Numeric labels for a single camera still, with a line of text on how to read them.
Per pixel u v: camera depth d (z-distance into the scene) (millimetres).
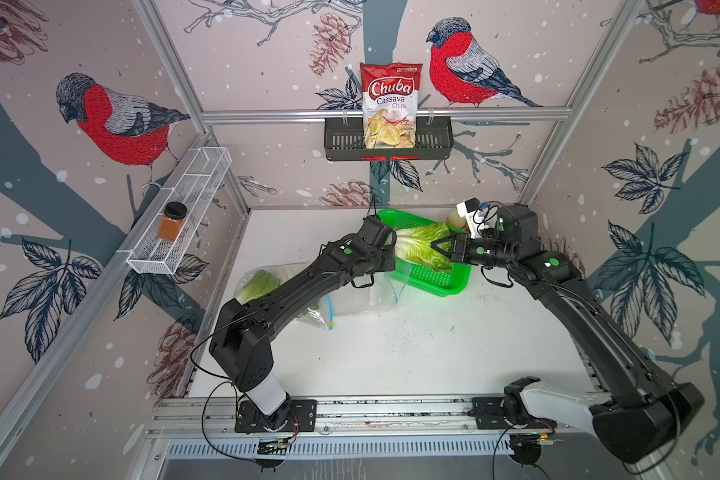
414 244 708
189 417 748
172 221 657
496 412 728
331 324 839
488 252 588
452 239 647
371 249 611
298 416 730
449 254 661
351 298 938
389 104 854
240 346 427
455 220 655
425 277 900
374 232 609
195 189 860
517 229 521
